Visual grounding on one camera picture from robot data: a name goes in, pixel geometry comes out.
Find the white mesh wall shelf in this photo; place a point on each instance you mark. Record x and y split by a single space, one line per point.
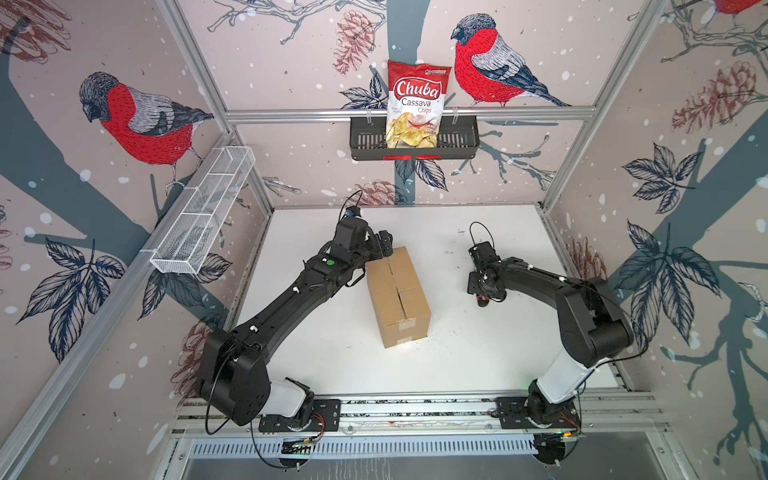
185 247

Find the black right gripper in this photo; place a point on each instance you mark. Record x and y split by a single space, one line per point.
471 286

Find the brown cardboard express box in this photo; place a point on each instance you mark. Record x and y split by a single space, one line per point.
400 305

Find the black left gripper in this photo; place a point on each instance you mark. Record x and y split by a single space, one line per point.
386 244

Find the black wire wall basket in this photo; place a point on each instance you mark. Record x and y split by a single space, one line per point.
458 138

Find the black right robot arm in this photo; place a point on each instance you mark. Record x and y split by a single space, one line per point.
593 328

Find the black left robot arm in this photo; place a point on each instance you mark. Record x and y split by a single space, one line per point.
233 376

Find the Chuba cassava chips bag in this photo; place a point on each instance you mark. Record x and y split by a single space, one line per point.
416 97

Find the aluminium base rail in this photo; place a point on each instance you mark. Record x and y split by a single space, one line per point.
357 427

